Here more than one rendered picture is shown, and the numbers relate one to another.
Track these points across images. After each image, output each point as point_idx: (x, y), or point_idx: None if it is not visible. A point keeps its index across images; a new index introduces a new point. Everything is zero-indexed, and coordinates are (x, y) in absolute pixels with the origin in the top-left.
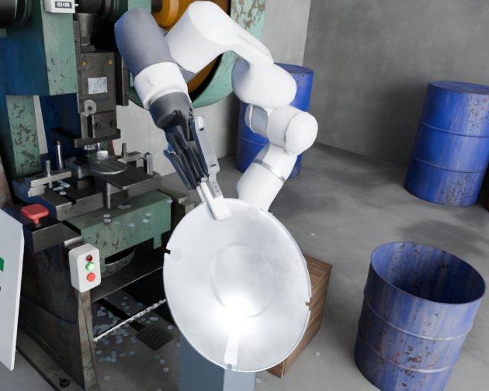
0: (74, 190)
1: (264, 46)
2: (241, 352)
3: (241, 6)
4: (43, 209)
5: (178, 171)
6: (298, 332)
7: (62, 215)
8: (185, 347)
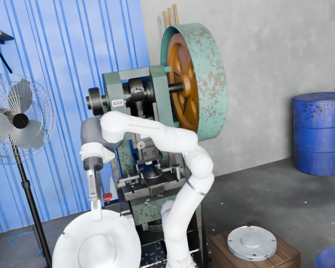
0: (138, 185)
1: (157, 124)
2: None
3: (205, 86)
4: (109, 195)
5: None
6: None
7: (127, 198)
8: None
